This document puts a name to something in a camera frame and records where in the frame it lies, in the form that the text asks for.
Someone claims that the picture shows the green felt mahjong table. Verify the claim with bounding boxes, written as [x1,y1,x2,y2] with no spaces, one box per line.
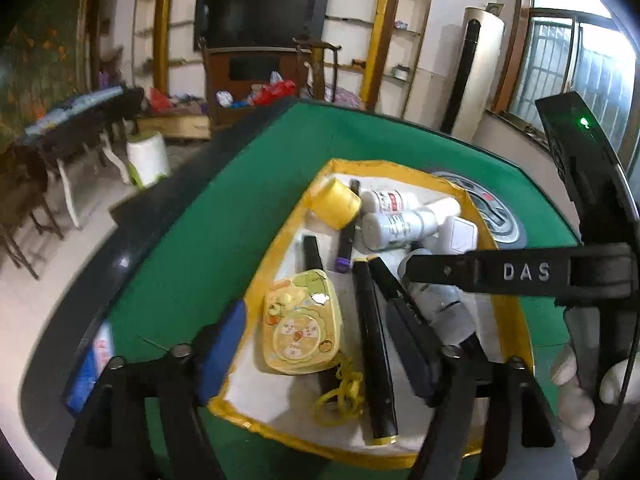
[20,97,640,480]

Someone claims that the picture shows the thin black marker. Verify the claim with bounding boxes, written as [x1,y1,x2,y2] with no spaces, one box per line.
[367,256,416,313]

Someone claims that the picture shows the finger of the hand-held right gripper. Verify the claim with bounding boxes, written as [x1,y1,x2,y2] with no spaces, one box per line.
[401,243,632,307]

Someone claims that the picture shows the yellow small items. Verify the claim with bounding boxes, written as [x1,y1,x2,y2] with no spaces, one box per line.
[262,269,346,376]

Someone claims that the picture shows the large window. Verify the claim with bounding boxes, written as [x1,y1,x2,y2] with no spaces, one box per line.
[492,0,640,151]

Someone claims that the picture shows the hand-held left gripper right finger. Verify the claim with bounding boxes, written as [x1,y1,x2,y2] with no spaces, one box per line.
[385,302,576,480]

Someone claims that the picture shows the wooden chair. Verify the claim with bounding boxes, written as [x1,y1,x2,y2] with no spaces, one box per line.
[292,37,343,103]

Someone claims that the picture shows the dark side table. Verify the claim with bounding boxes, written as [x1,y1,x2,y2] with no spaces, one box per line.
[0,87,146,231]

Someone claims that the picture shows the black flat television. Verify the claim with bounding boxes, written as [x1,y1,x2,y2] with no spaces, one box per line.
[194,0,331,53]

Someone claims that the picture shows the long black marker gold end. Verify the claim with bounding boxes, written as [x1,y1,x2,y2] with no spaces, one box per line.
[352,257,399,446]

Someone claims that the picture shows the yellow tape roll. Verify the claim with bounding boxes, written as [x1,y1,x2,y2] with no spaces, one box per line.
[310,178,362,231]

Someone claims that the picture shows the beige floor air conditioner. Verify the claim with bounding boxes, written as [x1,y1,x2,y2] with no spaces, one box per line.
[440,6,506,143]

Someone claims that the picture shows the large white bottle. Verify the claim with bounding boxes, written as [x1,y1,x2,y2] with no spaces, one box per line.
[397,247,478,346]

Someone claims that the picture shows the white tray with yellow rim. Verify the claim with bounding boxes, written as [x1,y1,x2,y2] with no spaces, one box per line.
[207,157,536,471]

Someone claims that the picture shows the grey round table control panel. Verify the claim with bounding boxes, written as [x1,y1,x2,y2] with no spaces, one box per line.
[430,170,528,246]

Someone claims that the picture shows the small white bottle red label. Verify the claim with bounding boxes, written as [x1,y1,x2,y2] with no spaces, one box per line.
[360,189,421,216]

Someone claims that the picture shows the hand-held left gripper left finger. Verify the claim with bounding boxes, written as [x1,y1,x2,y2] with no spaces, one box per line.
[55,300,248,480]

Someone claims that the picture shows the person's right hand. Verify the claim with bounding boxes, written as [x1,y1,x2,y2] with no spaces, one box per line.
[550,346,630,458]

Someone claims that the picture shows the black pen with purple cap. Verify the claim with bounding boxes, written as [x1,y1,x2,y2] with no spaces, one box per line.
[336,180,362,275]

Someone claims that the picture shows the yellow cord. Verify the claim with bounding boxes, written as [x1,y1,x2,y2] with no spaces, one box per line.
[314,355,366,428]

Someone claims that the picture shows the white spray bottle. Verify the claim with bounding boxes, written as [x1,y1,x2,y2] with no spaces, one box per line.
[361,197,461,251]

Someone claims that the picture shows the low wooden box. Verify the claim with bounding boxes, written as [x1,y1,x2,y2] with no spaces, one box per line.
[137,112,211,141]

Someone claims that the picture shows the wooden wall cabinet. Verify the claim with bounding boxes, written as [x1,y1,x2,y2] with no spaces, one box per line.
[135,0,436,126]

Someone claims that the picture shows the electronic keyboard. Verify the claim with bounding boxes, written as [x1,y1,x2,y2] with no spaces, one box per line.
[25,85,123,136]

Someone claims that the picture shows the white charger adapter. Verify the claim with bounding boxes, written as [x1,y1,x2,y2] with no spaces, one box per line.
[439,215,478,256]

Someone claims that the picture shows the red plastic bag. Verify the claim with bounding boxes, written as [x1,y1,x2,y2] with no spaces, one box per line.
[252,80,296,107]

